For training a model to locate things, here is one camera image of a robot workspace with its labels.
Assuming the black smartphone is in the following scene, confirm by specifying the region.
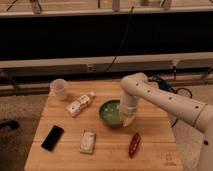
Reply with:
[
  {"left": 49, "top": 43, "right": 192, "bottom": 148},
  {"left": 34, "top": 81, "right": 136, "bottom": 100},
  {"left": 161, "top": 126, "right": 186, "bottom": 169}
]
[{"left": 41, "top": 125, "right": 64, "bottom": 151}]

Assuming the clear plastic cup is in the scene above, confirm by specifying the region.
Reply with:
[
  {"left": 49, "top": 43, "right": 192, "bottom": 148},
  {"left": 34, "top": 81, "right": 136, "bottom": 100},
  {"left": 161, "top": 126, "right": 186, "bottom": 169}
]
[{"left": 50, "top": 79, "right": 68, "bottom": 100}]

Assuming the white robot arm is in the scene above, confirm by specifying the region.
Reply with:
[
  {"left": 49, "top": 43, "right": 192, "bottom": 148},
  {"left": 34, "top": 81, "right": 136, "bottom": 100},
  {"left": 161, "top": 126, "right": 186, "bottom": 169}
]
[{"left": 119, "top": 73, "right": 213, "bottom": 171}]

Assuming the red snack bar wrapper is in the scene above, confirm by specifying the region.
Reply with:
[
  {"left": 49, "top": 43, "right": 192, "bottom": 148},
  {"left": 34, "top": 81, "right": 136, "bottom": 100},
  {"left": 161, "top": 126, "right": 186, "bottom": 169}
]
[{"left": 129, "top": 133, "right": 141, "bottom": 158}]

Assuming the black chair base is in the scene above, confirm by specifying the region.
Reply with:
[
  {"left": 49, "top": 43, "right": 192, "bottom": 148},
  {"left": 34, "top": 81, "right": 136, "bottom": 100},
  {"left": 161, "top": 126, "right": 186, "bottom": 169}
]
[{"left": 0, "top": 120, "right": 19, "bottom": 129}]

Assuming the white wrapped packet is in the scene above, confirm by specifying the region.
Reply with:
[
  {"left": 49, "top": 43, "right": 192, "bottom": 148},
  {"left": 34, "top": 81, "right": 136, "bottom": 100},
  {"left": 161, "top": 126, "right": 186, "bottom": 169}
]
[{"left": 80, "top": 131, "right": 96, "bottom": 154}]

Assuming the green ceramic bowl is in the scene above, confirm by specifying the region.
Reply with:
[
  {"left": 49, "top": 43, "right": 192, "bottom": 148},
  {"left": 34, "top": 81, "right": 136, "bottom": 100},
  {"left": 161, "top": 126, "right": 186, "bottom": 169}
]
[{"left": 99, "top": 100, "right": 122, "bottom": 127}]

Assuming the small white labelled bottle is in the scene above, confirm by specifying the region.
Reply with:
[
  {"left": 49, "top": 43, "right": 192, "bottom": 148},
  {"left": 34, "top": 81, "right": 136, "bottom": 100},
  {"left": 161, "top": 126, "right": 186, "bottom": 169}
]
[{"left": 66, "top": 92, "right": 95, "bottom": 117}]

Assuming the black hanging cable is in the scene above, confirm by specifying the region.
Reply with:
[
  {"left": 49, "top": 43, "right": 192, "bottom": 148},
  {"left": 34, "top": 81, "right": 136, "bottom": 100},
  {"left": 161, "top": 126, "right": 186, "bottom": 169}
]
[{"left": 103, "top": 5, "right": 135, "bottom": 73}]

